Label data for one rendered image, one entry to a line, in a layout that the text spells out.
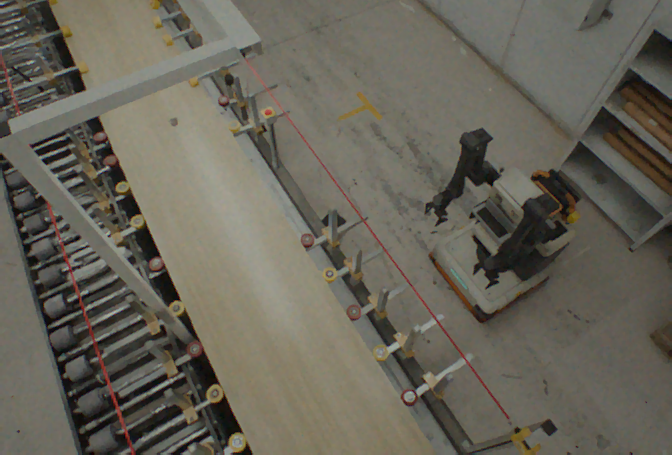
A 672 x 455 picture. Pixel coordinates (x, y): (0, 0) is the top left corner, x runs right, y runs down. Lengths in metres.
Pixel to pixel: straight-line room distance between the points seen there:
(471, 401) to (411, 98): 2.74
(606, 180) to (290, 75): 3.02
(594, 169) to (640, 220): 0.55
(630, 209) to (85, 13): 4.67
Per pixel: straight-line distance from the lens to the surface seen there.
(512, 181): 2.53
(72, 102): 1.34
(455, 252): 3.48
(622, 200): 4.42
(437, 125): 4.51
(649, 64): 3.72
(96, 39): 4.25
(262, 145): 3.39
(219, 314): 2.61
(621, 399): 3.86
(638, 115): 3.82
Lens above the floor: 3.31
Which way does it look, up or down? 58 degrees down
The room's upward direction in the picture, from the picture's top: 1 degrees clockwise
